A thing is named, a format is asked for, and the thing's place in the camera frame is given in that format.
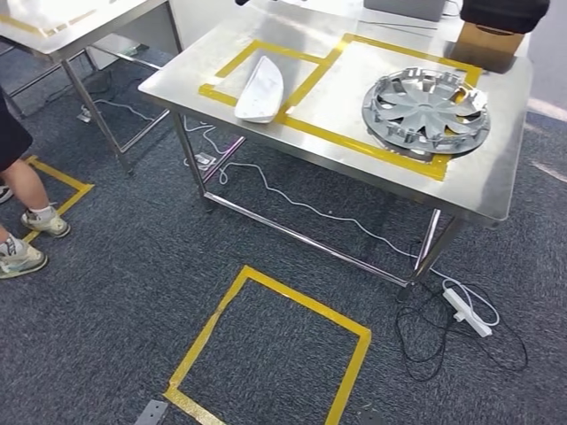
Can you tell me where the white curved plastic part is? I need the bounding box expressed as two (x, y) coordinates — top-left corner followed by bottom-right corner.
(233, 55), (285, 126)

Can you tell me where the steel workbench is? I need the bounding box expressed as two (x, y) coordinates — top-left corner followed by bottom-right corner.
(137, 0), (535, 290)

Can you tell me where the yellow floor tape square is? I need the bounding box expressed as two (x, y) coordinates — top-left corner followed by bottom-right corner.
(22, 155), (95, 244)
(162, 265), (373, 425)

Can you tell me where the grey round wheel cover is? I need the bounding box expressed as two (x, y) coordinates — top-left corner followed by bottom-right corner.
(362, 66), (492, 162)

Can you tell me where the white table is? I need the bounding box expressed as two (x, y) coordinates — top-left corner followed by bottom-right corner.
(248, 0), (464, 43)

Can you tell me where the black robot right foot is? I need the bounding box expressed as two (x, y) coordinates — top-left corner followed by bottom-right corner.
(353, 409), (387, 425)

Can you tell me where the black robot foot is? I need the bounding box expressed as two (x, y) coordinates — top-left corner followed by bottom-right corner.
(353, 409), (387, 425)
(134, 399), (169, 425)

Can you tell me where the grey equipment case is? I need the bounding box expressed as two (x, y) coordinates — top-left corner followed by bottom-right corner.
(364, 0), (446, 23)

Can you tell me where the white power strip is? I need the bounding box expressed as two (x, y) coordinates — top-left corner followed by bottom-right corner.
(431, 267), (501, 340)

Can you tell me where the black robot left foot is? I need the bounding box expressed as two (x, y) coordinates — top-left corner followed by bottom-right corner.
(134, 399), (169, 425)

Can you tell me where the brown cardboard box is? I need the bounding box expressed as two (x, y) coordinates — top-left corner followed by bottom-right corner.
(444, 22), (525, 75)

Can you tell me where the person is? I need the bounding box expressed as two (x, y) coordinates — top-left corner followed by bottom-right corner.
(0, 88), (72, 281)

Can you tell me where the steel side table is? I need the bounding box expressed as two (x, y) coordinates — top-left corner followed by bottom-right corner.
(0, 0), (184, 177)

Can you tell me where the white floor cable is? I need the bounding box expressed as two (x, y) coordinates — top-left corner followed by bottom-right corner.
(91, 98), (155, 123)
(183, 117), (444, 282)

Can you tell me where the black floor cable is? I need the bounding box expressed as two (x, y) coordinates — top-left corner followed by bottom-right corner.
(394, 281), (529, 383)

